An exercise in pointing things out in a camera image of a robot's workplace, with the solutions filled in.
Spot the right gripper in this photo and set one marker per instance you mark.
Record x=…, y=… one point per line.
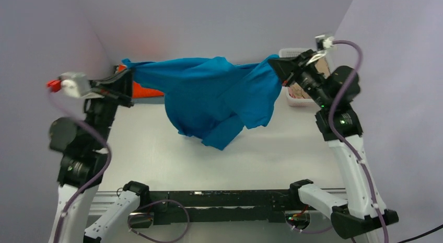
x=289, y=69

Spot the beige t shirt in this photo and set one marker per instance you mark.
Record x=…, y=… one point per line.
x=322, y=67

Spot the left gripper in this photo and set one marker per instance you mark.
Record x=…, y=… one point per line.
x=116, y=88

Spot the pink t shirt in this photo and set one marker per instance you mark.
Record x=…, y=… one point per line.
x=295, y=91

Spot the white plastic basket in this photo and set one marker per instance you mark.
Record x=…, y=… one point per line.
x=292, y=52

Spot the blue t shirt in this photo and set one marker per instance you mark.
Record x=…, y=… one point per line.
x=211, y=99

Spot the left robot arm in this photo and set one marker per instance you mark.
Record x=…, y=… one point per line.
x=86, y=155

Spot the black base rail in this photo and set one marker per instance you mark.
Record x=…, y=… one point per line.
x=167, y=207

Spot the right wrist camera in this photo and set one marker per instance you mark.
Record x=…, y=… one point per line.
x=324, y=42

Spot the folded orange t shirt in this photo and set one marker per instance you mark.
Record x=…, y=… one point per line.
x=143, y=92

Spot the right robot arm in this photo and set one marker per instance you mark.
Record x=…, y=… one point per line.
x=363, y=210

